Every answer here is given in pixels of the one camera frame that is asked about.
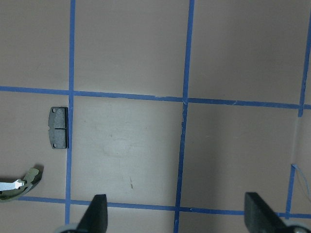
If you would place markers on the dark grey brake pad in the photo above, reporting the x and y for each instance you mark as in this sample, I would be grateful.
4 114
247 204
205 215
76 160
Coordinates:
58 128

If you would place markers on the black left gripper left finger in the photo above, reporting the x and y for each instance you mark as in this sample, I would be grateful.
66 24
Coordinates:
95 219

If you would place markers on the olive green brake shoe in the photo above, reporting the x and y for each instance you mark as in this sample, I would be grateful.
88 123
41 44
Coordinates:
11 190

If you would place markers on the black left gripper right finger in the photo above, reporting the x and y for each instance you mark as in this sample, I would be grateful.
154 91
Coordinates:
259 217

